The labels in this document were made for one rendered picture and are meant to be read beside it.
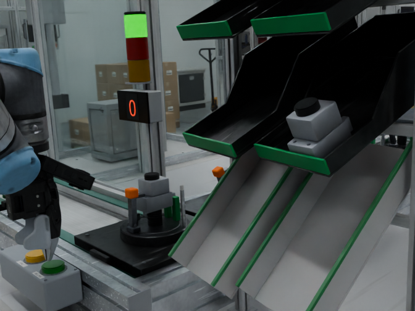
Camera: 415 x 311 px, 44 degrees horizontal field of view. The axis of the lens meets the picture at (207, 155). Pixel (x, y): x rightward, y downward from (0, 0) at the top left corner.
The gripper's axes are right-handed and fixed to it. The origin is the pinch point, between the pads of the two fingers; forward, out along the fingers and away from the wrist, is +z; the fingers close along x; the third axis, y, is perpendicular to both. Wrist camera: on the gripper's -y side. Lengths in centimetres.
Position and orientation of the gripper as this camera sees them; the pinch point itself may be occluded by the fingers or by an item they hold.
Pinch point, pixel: (51, 252)
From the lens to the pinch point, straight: 96.8
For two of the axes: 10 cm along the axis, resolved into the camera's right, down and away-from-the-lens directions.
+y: -7.4, 1.8, -6.5
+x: 6.7, 1.3, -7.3
